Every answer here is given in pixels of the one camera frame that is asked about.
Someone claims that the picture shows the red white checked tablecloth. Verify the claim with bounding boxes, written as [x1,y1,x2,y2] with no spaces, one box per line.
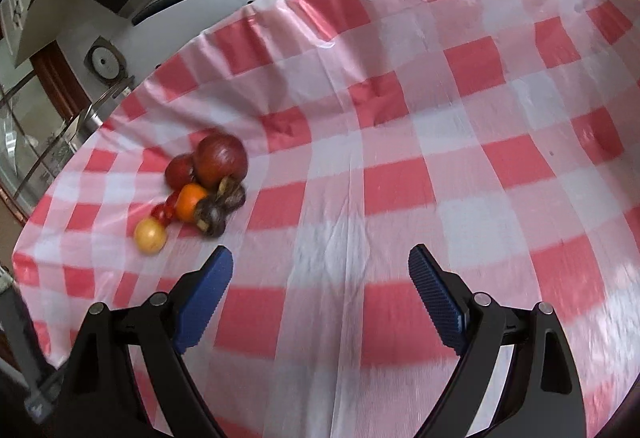
[10,0,640,438]

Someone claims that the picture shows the dark red pomegranate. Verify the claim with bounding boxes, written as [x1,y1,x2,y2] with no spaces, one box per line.
[193,134,248,189]

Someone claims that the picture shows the small tangerine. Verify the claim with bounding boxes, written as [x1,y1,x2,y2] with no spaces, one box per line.
[175,184,210,223]

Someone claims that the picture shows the grey blurred post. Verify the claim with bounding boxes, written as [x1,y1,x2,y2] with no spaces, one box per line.
[0,268,63,421]

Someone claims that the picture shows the glass cabinet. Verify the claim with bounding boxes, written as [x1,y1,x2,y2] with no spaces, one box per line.
[0,78,81,219]

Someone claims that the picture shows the wooden door frame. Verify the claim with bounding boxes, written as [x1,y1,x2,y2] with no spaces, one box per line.
[30,42,93,119]

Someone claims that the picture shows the dark brown wrinkled fruit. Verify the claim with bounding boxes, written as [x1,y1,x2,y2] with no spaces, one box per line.
[216,177,247,213]
[194,197,232,237]

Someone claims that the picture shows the round red fruit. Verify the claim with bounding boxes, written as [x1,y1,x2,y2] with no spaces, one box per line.
[164,154,197,189]

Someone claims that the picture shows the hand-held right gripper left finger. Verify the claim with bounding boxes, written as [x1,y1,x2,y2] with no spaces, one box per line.
[55,245,234,438]

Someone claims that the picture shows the steel rack bar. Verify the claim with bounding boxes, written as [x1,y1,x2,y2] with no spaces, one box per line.
[75,85,133,129]

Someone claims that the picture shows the round yellow fruit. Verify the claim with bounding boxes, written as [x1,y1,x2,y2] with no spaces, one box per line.
[134,217,167,253]

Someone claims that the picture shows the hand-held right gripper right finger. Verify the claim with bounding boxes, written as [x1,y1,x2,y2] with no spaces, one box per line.
[408,244,588,438]

